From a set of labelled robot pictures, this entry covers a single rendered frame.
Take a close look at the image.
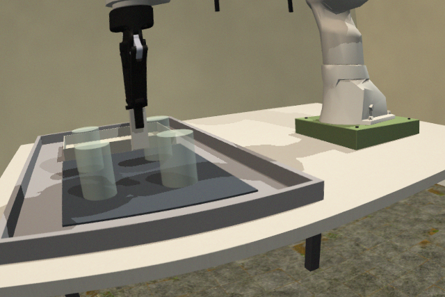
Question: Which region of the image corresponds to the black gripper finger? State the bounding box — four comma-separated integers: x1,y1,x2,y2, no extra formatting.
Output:
122,35,149,150
120,42,133,147

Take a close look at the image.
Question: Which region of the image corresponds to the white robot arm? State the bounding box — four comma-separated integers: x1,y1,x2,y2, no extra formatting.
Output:
105,0,395,125

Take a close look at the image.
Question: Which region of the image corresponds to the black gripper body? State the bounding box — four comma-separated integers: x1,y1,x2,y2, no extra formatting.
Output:
109,5,154,62

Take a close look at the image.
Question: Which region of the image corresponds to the clear glass cylinder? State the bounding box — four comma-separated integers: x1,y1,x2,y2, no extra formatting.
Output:
144,116,170,161
156,129,198,188
75,141,117,200
72,127,100,147

